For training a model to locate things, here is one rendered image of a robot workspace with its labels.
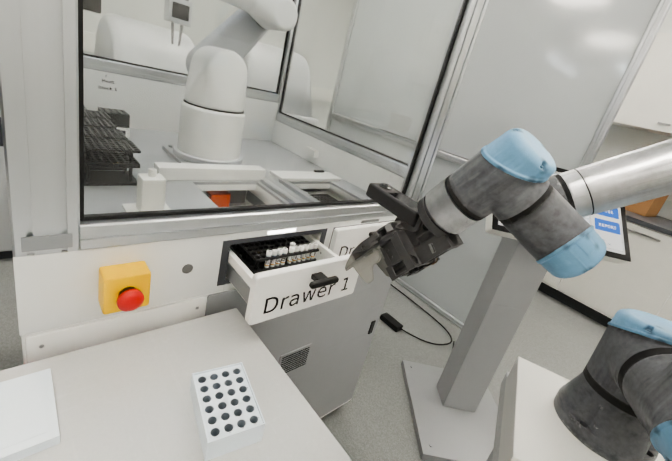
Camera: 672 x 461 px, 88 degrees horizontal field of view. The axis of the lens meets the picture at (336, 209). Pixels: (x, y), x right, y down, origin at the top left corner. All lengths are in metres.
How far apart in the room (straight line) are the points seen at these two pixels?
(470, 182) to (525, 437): 0.45
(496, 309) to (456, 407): 0.55
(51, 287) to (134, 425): 0.25
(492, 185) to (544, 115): 1.79
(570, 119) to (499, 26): 0.70
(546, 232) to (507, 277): 1.07
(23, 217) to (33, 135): 0.12
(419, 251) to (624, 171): 0.30
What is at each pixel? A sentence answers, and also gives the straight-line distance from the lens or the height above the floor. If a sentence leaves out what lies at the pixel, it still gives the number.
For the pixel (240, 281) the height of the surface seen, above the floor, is 0.87.
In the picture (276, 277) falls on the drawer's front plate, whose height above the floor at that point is 0.92.
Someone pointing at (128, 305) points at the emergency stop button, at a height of 0.87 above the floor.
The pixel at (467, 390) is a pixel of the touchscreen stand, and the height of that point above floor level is 0.16.
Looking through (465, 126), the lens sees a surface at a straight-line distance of 2.41.
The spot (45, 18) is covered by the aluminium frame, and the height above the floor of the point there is 1.28.
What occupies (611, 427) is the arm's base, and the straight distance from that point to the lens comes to 0.80.
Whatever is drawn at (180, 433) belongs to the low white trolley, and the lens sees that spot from 0.65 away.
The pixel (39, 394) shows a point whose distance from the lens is 0.71.
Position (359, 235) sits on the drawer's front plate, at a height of 0.90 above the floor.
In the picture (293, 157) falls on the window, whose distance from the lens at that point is 0.79.
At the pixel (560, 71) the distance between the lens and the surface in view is 2.27.
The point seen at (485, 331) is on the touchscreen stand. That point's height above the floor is 0.48.
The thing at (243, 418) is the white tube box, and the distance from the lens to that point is 0.62.
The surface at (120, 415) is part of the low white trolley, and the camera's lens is 0.68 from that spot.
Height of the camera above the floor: 1.29
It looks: 19 degrees down
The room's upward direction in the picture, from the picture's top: 14 degrees clockwise
